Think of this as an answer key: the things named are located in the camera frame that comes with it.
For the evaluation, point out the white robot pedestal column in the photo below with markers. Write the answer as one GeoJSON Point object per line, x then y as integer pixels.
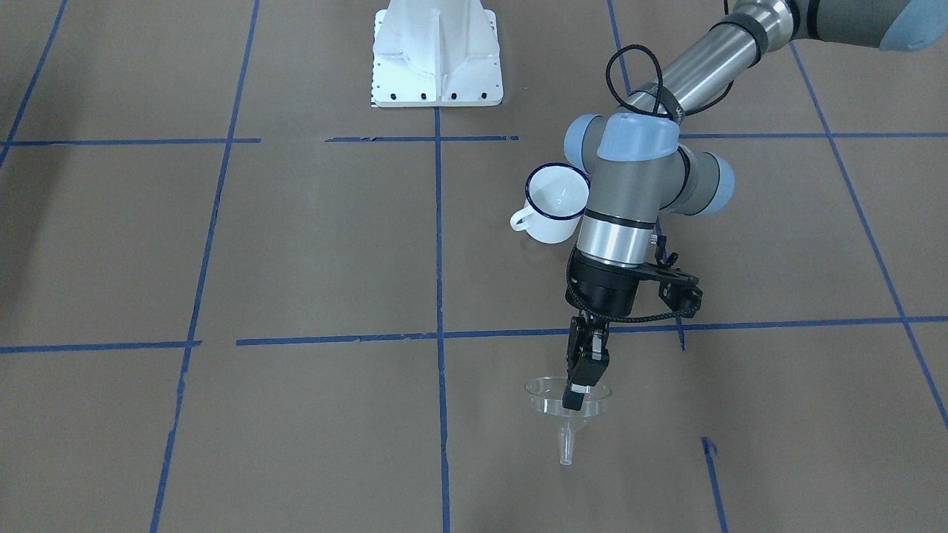
{"type": "Point", "coordinates": [436, 53]}

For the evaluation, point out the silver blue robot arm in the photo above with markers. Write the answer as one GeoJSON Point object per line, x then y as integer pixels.
{"type": "Point", "coordinates": [634, 159]}

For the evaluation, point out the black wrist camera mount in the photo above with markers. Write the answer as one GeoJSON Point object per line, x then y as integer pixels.
{"type": "Point", "coordinates": [677, 289]}

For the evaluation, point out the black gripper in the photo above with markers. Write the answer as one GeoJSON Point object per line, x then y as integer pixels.
{"type": "Point", "coordinates": [605, 289]}

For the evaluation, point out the white enamel cup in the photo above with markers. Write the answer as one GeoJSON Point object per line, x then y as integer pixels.
{"type": "Point", "coordinates": [556, 195]}

